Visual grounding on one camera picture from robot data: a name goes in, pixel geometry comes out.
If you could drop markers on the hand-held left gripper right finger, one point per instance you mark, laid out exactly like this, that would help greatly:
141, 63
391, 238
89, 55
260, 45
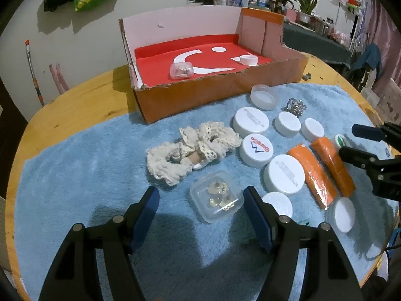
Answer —
257, 214

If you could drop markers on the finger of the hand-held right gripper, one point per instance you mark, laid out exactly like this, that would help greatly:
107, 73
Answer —
354, 156
365, 131

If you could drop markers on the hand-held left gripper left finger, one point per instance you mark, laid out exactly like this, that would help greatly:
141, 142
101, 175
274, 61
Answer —
149, 205

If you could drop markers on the plain orange packet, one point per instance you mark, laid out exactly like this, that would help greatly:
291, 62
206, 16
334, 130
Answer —
335, 167

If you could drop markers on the clear square box with earrings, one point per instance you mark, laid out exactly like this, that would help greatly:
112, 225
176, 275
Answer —
216, 197

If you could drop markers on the cream lace scrunchie bundle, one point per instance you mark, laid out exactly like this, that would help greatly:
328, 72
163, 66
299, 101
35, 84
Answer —
169, 163

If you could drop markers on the white cap with red logo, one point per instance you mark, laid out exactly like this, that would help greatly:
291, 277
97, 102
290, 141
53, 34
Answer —
256, 150

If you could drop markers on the orange cardboard box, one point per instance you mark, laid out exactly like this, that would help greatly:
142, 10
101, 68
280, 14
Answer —
219, 91

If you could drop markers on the clear round plastic container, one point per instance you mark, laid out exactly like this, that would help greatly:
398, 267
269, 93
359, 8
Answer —
264, 97

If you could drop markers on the orange packet with white label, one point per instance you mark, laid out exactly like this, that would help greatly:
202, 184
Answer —
313, 177

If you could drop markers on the large white embossed cap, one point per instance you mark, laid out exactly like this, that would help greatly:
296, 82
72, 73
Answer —
284, 174

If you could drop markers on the small plain white cap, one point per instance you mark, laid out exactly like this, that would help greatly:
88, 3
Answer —
312, 129

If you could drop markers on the light blue fluffy towel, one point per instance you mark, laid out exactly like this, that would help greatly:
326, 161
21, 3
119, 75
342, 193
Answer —
94, 178

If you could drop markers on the blue cloth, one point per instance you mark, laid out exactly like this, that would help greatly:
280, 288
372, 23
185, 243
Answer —
372, 61

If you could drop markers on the medium plain white cap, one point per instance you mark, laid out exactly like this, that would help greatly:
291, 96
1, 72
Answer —
287, 124

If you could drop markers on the small grey metal piece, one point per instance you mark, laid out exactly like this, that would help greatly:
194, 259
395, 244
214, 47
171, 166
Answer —
307, 76

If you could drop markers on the wide white embossed cap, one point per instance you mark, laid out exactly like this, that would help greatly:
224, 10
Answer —
250, 119

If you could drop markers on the dark green side table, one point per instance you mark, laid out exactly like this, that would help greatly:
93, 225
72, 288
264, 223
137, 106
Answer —
316, 45

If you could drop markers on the pink curtain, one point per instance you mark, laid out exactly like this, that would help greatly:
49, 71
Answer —
387, 31

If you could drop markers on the white jar lid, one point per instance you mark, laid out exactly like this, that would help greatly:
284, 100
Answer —
249, 60

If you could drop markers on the small clear plastic case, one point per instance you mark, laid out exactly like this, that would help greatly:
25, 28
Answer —
180, 71

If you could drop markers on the potted green plant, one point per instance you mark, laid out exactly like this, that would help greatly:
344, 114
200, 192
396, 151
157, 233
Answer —
308, 1

